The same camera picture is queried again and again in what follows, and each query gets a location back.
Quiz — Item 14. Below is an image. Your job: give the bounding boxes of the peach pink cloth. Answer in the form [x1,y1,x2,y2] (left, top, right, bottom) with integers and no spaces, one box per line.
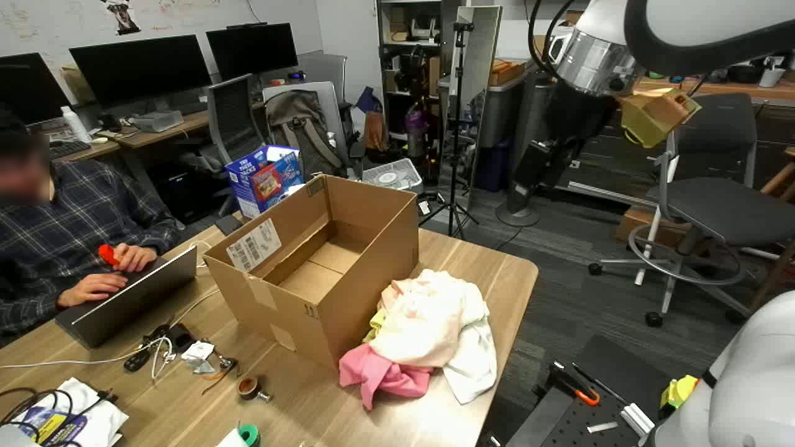
[370,271,468,367]

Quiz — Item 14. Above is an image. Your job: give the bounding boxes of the white grey towel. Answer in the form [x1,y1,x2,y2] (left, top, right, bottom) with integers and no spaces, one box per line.
[387,267,499,407]

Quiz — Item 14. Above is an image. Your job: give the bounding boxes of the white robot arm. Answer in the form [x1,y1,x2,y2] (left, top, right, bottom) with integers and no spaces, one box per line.
[551,0,795,95]

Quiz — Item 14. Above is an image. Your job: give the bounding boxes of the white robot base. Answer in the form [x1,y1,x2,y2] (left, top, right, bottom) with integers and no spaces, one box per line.
[650,290,795,447]

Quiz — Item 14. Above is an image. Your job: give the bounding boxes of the silver mac mini box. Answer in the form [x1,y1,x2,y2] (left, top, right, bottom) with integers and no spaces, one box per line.
[363,155,423,191]

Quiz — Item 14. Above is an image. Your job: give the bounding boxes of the open cardboard box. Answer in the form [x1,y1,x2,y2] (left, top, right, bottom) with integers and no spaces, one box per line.
[203,175,421,367]

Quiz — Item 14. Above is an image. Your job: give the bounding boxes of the blue tissue box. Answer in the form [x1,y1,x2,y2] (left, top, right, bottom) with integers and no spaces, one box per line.
[226,143,304,219]

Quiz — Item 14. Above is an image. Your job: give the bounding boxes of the bright yellow cloth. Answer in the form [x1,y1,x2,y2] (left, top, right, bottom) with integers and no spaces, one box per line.
[363,308,387,343]

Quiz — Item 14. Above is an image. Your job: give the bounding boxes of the magenta pink cloth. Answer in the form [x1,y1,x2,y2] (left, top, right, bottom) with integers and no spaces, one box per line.
[337,345,433,410]

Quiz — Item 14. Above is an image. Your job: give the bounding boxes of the grey backpack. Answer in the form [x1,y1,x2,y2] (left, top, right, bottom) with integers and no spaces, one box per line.
[263,90,346,175]

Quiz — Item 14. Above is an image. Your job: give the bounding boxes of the brown tape roll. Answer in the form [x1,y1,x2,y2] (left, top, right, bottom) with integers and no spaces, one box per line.
[239,376,258,400]

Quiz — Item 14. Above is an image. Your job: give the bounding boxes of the right black monitor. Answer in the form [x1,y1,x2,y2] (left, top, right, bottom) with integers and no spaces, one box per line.
[208,21,299,80]

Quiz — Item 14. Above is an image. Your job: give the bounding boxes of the black monitor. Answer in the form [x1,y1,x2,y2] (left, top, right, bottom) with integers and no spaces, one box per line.
[208,21,299,80]
[70,35,212,106]

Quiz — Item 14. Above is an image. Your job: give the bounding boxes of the green tape roll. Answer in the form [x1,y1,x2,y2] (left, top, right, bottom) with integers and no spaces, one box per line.
[239,421,260,447]

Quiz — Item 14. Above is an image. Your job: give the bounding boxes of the person in plaid shirt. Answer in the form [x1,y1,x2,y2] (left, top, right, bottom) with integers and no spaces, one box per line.
[0,159,181,345]

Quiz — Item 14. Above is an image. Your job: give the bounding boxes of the black office chair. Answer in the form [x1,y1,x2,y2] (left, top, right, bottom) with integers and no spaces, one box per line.
[589,95,795,327]

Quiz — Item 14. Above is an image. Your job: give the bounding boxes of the left black monitor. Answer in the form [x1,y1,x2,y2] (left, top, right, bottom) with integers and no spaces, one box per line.
[70,35,212,106]

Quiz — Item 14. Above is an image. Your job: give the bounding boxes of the grey laptop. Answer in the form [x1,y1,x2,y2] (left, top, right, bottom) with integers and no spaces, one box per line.
[55,245,197,347]

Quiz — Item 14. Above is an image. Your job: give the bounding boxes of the black camera tripod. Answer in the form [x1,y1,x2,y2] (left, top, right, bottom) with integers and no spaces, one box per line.
[421,20,476,237]

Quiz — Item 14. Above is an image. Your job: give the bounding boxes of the orange handled pliers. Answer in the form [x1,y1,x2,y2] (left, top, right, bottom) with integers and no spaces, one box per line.
[551,360,601,407]

